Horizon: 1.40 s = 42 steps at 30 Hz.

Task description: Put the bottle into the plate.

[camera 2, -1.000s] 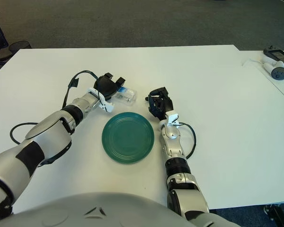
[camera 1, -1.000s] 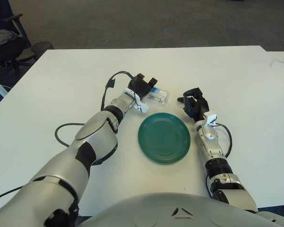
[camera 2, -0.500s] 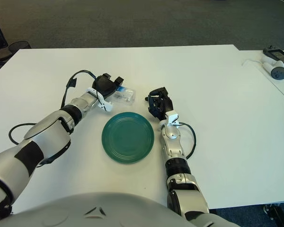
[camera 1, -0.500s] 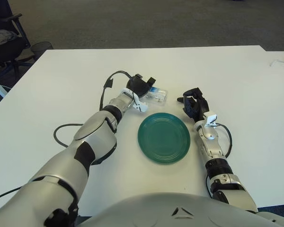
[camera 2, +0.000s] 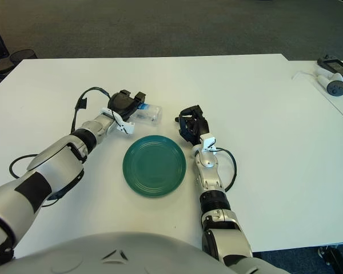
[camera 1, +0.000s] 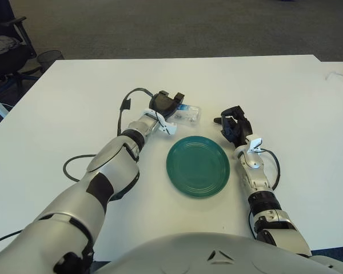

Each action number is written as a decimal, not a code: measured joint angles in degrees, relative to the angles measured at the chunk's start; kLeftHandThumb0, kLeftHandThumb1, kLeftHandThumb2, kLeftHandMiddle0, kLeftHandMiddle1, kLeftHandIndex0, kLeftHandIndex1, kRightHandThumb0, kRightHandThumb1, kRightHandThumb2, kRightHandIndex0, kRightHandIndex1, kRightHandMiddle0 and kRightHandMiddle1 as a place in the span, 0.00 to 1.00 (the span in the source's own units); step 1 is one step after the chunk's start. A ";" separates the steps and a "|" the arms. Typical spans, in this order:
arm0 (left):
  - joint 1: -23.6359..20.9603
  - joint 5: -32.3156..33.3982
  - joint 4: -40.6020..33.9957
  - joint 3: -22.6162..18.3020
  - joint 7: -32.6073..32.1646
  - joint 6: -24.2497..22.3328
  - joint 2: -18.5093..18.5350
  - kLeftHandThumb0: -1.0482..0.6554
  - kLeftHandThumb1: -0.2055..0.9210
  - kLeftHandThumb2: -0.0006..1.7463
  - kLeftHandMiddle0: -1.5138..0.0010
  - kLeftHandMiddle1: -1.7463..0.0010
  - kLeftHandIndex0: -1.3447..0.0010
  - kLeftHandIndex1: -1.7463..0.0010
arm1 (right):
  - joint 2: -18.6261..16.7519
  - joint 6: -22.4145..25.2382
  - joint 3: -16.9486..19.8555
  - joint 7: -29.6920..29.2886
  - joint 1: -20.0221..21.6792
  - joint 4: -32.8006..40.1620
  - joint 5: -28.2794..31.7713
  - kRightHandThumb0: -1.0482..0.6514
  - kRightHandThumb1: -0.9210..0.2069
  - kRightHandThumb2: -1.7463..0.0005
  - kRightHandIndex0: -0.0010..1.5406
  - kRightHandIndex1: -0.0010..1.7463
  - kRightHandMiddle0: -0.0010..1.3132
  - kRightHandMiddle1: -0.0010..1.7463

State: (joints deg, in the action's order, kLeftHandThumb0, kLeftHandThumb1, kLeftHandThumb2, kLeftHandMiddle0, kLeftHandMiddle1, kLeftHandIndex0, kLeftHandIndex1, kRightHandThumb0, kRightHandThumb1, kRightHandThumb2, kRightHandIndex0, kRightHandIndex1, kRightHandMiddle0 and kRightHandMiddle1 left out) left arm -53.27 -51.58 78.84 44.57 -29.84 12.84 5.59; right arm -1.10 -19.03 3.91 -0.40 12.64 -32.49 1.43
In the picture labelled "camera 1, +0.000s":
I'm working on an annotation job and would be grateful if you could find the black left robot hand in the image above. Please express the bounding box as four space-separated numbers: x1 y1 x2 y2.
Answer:
150 90 186 118

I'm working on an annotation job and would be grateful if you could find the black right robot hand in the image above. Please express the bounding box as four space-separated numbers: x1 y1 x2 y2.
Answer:
213 105 254 148

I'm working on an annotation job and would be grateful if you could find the clear plastic bottle blue cap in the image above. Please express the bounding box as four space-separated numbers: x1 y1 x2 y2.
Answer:
171 103 204 126

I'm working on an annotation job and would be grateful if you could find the green round plate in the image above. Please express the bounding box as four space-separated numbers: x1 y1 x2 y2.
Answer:
166 135 232 200

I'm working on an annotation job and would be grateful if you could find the black mesh wastebasket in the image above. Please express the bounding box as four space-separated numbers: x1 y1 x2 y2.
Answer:
37 50 65 71

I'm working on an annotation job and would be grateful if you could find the grey robot torso shell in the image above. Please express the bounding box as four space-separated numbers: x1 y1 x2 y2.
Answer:
94 231 343 274

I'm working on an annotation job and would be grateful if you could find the black office chair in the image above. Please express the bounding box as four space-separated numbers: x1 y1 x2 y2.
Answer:
0 0 43 95

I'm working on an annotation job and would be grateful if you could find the grey cloth on chair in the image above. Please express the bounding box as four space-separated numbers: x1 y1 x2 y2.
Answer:
0 35 21 51

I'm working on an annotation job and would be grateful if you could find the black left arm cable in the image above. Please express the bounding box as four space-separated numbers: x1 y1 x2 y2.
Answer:
0 87 157 248

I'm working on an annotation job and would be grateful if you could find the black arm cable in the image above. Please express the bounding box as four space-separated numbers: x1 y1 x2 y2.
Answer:
261 147 281 189
0 87 157 248

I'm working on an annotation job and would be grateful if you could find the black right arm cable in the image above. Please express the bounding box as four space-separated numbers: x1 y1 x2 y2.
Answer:
261 147 281 189

